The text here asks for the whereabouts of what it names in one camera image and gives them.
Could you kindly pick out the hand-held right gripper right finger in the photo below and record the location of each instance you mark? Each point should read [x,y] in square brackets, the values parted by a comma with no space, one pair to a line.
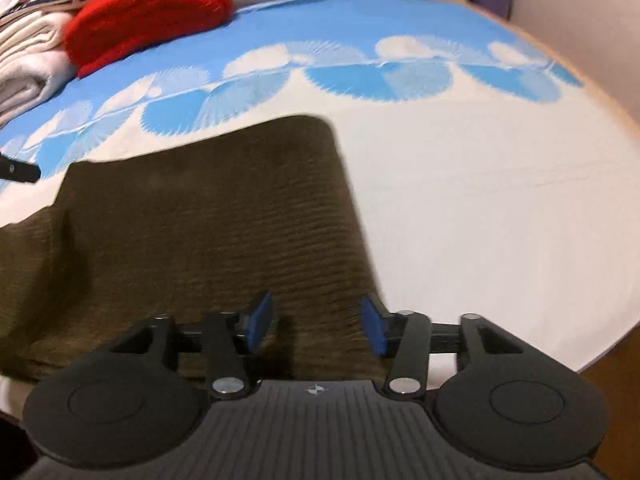
[374,327]

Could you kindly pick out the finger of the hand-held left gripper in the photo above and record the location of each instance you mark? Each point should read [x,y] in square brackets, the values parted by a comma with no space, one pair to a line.
[20,170]

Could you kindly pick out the white folded blanket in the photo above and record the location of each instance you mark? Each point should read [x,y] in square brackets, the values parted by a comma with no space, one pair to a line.
[25,65]

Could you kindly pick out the blue white printed bedsheet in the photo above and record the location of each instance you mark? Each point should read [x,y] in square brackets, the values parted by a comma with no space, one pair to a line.
[475,185]

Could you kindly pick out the red folded cloth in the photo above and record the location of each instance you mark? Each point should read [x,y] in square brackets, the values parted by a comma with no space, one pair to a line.
[145,15]

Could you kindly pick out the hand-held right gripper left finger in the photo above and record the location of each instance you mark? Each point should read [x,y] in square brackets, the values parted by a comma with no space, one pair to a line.
[260,322]

